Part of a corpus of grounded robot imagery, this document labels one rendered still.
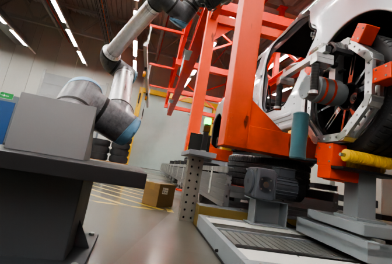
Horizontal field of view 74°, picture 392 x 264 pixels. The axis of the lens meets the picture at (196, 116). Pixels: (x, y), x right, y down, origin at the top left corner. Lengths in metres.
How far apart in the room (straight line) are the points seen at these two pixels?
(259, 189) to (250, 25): 1.14
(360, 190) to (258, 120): 0.71
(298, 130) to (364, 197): 0.44
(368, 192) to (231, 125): 0.81
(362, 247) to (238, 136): 0.87
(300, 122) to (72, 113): 1.13
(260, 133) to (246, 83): 0.35
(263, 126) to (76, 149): 1.26
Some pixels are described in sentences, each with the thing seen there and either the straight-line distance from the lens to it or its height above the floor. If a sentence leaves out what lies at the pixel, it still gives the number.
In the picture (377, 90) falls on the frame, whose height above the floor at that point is 0.80.
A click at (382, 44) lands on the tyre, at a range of 1.52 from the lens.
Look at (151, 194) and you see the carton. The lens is 2.19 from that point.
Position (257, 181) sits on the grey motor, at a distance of 1.55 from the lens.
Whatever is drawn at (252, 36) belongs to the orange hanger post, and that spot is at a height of 1.32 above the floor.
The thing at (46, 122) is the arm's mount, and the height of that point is 0.40.
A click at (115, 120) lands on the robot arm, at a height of 0.47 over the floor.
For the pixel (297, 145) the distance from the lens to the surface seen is 1.50.
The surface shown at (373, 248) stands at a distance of 1.33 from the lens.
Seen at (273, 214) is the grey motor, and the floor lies 0.15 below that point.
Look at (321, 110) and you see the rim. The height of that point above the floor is 0.82.
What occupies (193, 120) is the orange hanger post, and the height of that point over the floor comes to 1.01.
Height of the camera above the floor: 0.33
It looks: 12 degrees up
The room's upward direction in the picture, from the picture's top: 10 degrees clockwise
